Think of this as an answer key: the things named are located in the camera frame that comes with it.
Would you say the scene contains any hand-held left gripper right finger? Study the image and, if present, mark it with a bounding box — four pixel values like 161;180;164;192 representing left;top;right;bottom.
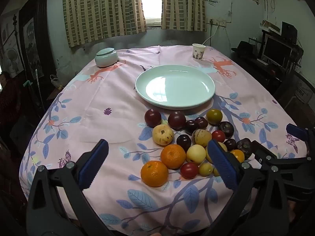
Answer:
202;139;290;236

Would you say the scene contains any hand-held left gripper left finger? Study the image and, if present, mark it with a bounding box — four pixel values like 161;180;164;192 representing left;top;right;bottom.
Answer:
26;139;114;236

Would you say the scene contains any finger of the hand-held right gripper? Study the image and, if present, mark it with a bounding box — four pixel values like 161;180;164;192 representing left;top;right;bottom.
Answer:
286;123;315;158
251;140;309;171

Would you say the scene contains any orange yellow tomato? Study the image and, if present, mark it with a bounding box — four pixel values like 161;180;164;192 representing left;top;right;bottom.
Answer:
230;149;245;163

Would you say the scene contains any tan yellow pepino melon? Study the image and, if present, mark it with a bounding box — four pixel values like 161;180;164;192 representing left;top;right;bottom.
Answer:
205;142;228;164

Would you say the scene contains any wrinkled dark water chestnut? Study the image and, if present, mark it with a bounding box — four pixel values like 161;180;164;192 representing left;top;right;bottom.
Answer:
237;138;253;160

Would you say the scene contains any dark purple plum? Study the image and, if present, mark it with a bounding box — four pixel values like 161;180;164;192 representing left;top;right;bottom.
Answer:
223;138;237;152
176;134;192;151
195;117;208;129
185;120;200;135

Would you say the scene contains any yellow apricot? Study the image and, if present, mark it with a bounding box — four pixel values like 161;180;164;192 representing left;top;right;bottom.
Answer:
186;144;206;165

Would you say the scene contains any striped yellow pepino melon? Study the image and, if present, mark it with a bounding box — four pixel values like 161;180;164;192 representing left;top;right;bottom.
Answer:
192;129;212;147

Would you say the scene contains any dark purple water chestnut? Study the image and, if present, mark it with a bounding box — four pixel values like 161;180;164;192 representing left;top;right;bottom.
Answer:
218;121;235;139

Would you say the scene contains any green mandarin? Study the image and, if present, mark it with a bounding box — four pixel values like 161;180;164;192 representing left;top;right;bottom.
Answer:
206;109;223;125

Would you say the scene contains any orange mandarin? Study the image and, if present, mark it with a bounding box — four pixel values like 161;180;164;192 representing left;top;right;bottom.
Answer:
141;160;169;187
160;144;186;170

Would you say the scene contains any dark red plum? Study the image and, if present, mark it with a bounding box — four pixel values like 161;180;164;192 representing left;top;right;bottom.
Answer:
144;109;162;128
168;111;187;130

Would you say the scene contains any spotted yellow pepino melon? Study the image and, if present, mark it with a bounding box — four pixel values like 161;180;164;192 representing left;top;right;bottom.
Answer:
152;124;174;145

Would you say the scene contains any pale green round plate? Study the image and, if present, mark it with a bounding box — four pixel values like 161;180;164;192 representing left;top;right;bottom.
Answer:
135;65;216;110

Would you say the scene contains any pink floral tablecloth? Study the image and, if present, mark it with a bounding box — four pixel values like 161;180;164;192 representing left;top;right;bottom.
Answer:
19;45;310;236

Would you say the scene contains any black mesh chair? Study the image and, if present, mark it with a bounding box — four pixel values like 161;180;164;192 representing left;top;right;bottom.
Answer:
272;69;315;133

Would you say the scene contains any black desk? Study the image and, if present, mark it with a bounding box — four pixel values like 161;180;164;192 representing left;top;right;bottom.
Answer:
233;52;302;99

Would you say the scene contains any computer monitor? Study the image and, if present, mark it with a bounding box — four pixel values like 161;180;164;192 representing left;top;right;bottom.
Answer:
261;35;293;67

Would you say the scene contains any white plastic bag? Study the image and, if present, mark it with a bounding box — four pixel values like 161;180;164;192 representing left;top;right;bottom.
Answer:
50;74;61;89

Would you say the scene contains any black speaker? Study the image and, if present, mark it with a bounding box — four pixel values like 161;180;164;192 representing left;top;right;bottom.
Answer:
281;21;298;43

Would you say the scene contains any black hat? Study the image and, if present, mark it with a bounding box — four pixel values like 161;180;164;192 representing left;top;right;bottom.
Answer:
231;41;255;54

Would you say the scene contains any pale green lidded jar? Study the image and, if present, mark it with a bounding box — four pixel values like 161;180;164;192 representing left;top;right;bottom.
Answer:
95;48;119;67

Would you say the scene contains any printed paper cup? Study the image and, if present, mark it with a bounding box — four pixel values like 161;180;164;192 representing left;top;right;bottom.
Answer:
192;43;206;61

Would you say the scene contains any white fan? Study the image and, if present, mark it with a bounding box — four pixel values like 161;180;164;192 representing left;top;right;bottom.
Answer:
5;48;21;74

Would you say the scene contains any dark framed picture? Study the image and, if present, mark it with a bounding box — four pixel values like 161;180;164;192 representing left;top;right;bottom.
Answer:
18;0;56;81

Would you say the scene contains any checked beige curtain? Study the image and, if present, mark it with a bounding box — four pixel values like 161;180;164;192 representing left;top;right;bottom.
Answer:
62;0;147;48
161;0;207;32

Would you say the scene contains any bright window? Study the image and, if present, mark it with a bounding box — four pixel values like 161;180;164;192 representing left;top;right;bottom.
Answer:
138;0;163;27

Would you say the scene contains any white handled mop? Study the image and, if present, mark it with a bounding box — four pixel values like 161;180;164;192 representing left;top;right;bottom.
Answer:
34;69;45;111

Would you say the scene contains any wooden wall strip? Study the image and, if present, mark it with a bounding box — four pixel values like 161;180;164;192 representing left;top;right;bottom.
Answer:
262;20;281;32

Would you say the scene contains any white power cable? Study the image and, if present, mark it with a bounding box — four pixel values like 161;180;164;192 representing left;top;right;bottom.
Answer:
202;25;219;45

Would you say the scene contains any white wall socket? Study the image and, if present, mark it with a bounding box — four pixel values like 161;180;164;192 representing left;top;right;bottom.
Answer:
207;18;227;27

